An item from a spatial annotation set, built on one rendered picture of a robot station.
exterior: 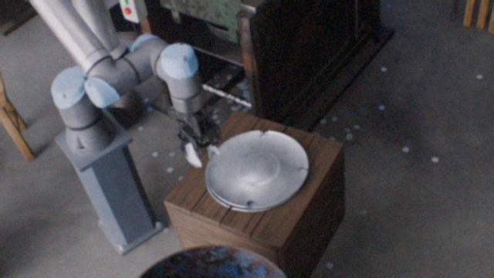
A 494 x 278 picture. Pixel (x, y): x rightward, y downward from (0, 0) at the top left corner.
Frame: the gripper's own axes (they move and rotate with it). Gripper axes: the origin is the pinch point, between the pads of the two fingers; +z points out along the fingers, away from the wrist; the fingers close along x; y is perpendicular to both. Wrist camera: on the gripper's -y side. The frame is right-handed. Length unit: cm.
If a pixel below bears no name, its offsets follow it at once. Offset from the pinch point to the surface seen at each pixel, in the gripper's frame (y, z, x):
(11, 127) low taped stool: -97, 34, -32
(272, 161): 1.9, 16.1, 20.3
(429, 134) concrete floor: 6, 53, 90
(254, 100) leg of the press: -31, 25, 38
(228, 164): -6.9, 16.6, 10.9
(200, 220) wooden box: 1.5, 20.2, -5.9
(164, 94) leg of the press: -76, 42, 26
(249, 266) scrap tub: 28.2, 10.8, -7.9
